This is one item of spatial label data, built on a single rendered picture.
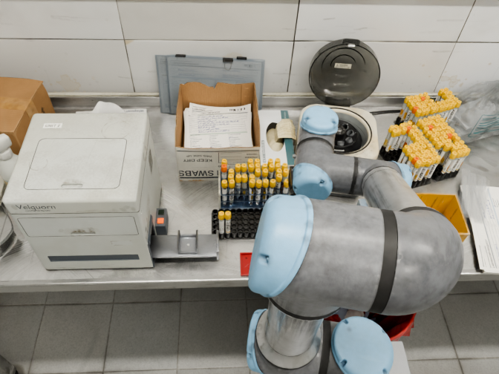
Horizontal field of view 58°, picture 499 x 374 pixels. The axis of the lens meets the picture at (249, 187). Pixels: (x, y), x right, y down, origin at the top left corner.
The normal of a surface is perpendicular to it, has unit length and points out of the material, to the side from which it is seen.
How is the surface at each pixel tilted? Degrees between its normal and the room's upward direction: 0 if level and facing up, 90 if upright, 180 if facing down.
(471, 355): 0
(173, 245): 0
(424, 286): 55
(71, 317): 0
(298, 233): 19
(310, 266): 51
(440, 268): 44
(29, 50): 90
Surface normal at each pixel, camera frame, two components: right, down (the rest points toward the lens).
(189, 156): 0.05, 0.83
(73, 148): 0.04, -0.62
